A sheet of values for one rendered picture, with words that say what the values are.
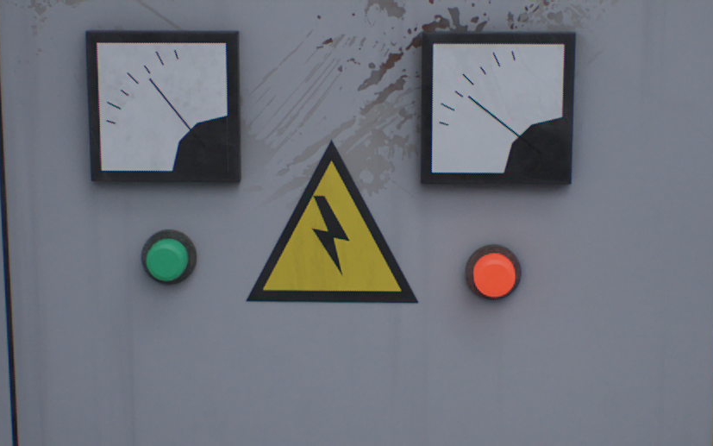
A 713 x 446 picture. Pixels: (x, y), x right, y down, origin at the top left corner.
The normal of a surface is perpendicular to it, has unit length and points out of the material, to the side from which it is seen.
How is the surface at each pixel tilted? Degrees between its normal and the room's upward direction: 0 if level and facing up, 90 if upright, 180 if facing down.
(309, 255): 90
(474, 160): 90
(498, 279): 90
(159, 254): 90
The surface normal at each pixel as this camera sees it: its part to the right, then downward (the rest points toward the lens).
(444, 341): -0.04, 0.21
